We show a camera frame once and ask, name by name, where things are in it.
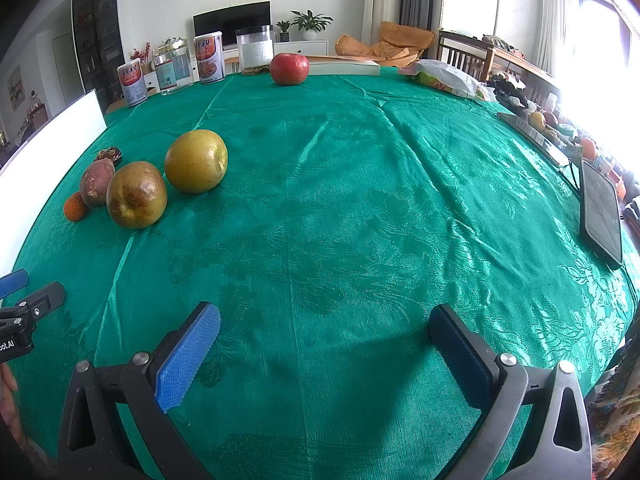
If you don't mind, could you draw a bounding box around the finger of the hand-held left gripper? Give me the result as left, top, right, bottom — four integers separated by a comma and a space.
15, 281, 66, 322
0, 268, 29, 300

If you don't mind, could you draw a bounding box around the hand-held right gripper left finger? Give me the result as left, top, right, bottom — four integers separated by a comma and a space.
57, 301, 222, 480

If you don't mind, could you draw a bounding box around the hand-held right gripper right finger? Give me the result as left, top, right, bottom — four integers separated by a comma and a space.
429, 304, 593, 480

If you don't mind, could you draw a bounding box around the reddish orange small fruit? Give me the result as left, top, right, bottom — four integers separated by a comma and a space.
63, 191, 88, 222

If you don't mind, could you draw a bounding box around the short sweet potato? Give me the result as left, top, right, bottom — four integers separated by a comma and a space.
79, 158, 117, 209

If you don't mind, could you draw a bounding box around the brown spotted pear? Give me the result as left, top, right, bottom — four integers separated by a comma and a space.
106, 161, 168, 230

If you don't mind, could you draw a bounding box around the white cardboard box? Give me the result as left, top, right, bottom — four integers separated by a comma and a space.
0, 88, 108, 276

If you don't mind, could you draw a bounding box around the yellow smooth pear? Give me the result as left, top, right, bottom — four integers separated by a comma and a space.
164, 129, 229, 195

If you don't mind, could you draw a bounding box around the red apple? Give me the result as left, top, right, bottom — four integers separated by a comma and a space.
270, 52, 310, 86

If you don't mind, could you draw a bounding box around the person's left hand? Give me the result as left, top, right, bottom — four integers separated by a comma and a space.
0, 362, 26, 453

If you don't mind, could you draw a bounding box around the floral cushion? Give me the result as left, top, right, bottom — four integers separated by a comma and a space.
585, 340, 640, 480

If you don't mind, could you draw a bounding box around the green tablecloth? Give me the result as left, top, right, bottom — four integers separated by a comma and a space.
0, 62, 640, 480

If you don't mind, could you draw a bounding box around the black smartphone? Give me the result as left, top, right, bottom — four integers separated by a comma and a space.
579, 160, 624, 271
497, 111, 571, 168

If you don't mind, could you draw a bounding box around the red label tin can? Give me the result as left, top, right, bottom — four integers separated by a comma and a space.
117, 59, 147, 109
193, 32, 224, 84

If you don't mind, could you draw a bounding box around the dark glass cabinet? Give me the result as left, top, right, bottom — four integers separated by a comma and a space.
71, 0, 126, 108

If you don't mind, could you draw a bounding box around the teal label glass jar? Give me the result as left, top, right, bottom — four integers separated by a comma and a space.
152, 42, 193, 96

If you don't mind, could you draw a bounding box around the red flower bouquet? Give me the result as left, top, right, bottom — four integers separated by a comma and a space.
130, 42, 152, 75

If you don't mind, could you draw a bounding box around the white plastic bag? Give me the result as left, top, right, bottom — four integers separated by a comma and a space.
398, 59, 496, 101

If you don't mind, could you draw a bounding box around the wooden bench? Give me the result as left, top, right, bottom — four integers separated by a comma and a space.
437, 29, 561, 106

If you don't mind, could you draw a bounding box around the flat white book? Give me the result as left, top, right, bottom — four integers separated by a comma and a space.
300, 56, 382, 77

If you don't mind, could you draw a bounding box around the orange lounge chair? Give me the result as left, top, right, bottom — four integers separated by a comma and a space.
335, 21, 436, 67

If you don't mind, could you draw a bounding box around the clear jar black lid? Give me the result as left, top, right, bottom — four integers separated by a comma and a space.
235, 25, 275, 76

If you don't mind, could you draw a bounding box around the white television cabinet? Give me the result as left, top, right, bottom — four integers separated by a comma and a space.
142, 40, 329, 93

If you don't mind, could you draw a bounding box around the black television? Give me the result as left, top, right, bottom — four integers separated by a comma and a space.
193, 1, 272, 51

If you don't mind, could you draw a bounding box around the white sheer curtain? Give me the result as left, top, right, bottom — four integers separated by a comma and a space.
532, 0, 580, 78

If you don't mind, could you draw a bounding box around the covered standing air conditioner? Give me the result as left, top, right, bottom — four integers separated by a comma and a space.
361, 0, 403, 46

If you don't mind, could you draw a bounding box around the large green potted plant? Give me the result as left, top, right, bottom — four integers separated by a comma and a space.
291, 10, 334, 42

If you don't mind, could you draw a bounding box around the framed wall picture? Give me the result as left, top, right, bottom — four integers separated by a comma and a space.
7, 65, 24, 111

